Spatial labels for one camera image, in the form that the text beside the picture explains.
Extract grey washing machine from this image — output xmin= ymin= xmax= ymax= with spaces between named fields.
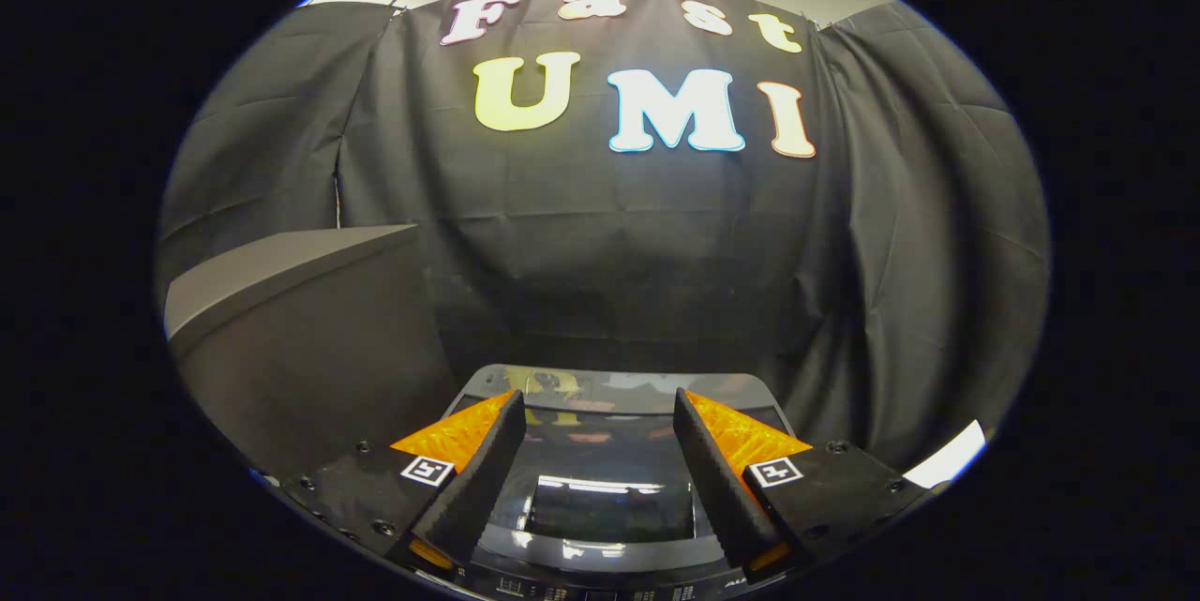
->
xmin=412 ymin=364 xmax=798 ymax=600

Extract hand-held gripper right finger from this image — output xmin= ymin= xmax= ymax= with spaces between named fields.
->
xmin=673 ymin=387 xmax=948 ymax=583

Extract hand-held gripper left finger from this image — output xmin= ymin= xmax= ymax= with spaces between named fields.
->
xmin=281 ymin=389 xmax=528 ymax=583

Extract dark cabinet with beige door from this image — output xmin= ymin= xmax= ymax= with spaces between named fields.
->
xmin=164 ymin=224 xmax=460 ymax=480

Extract black backdrop cloth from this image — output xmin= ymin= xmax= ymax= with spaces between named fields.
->
xmin=155 ymin=0 xmax=1051 ymax=475

